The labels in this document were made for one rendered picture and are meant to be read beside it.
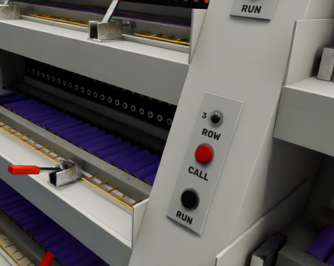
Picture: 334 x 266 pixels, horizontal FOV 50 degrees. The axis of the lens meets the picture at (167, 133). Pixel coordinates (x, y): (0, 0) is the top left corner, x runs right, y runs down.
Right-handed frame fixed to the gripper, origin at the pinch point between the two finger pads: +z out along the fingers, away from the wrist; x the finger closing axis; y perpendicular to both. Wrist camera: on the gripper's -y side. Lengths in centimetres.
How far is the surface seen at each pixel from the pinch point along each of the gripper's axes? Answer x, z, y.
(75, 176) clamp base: -34.1, -5.0, -4.6
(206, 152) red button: -54, -8, 5
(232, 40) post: -53, -8, 16
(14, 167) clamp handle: -33.6, -13.5, -3.7
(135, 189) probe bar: -43.4, -3.5, -2.6
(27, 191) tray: -27.7, -7.1, -9.3
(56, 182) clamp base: -34.1, -7.6, -5.4
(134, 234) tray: -49, -8, -5
